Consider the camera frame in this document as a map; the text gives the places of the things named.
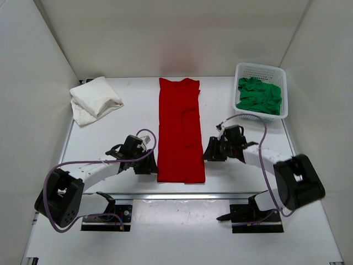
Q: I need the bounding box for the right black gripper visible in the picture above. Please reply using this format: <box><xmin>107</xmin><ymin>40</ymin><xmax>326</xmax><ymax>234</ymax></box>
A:
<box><xmin>202</xmin><ymin>136</ymin><xmax>236</xmax><ymax>162</ymax></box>

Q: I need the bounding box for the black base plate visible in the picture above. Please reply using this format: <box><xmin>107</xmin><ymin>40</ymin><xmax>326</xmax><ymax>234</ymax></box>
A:
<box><xmin>216</xmin><ymin>204</ymin><xmax>284</xmax><ymax>234</ymax></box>
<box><xmin>81</xmin><ymin>204</ymin><xmax>133</xmax><ymax>232</ymax></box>

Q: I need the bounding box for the aluminium rail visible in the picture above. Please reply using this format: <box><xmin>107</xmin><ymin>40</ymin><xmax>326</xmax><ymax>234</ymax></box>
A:
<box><xmin>96</xmin><ymin>193</ymin><xmax>263</xmax><ymax>201</ymax></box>

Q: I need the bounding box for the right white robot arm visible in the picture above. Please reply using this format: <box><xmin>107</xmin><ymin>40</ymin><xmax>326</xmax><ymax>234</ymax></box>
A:
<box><xmin>202</xmin><ymin>125</ymin><xmax>325</xmax><ymax>221</ymax></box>

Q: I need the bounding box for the white plastic basket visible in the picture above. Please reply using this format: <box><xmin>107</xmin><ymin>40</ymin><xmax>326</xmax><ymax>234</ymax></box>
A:
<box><xmin>232</xmin><ymin>62</ymin><xmax>288</xmax><ymax>121</ymax></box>

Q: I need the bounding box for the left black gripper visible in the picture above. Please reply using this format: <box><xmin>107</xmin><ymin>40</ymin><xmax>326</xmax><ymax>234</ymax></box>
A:
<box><xmin>130</xmin><ymin>148</ymin><xmax>159</xmax><ymax>174</ymax></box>

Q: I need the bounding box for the green t shirt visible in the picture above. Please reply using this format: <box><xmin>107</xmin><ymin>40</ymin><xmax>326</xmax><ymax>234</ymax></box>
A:
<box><xmin>236</xmin><ymin>77</ymin><xmax>282</xmax><ymax>115</ymax></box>

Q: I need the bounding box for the white t shirt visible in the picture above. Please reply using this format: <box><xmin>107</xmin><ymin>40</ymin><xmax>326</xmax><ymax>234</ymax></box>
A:
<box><xmin>69</xmin><ymin>76</ymin><xmax>124</xmax><ymax>126</ymax></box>

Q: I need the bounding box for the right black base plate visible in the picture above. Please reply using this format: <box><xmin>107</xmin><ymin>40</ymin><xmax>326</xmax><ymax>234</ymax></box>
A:
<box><xmin>216</xmin><ymin>204</ymin><xmax>284</xmax><ymax>234</ymax></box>

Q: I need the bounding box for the purple cable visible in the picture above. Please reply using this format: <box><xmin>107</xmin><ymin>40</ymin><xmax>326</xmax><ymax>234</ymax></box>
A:
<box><xmin>216</xmin><ymin>114</ymin><xmax>296</xmax><ymax>218</ymax></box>
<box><xmin>42</xmin><ymin>129</ymin><xmax>158</xmax><ymax>233</ymax></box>

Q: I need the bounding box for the red t shirt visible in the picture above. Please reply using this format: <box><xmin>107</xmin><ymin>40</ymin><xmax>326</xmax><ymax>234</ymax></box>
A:
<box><xmin>157</xmin><ymin>78</ymin><xmax>206</xmax><ymax>184</ymax></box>

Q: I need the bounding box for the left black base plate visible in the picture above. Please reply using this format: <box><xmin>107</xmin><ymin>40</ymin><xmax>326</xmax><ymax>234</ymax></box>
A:
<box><xmin>81</xmin><ymin>204</ymin><xmax>133</xmax><ymax>232</ymax></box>

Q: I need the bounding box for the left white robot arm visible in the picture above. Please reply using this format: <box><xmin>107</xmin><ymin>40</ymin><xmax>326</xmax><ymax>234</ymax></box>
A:
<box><xmin>34</xmin><ymin>130</ymin><xmax>158</xmax><ymax>233</ymax></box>

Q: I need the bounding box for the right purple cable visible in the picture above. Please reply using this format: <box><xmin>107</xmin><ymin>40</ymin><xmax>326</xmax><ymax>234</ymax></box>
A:
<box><xmin>216</xmin><ymin>114</ymin><xmax>296</xmax><ymax>218</ymax></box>

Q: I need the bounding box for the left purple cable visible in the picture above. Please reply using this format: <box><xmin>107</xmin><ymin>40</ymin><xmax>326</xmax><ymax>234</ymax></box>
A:
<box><xmin>42</xmin><ymin>129</ymin><xmax>158</xmax><ymax>233</ymax></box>

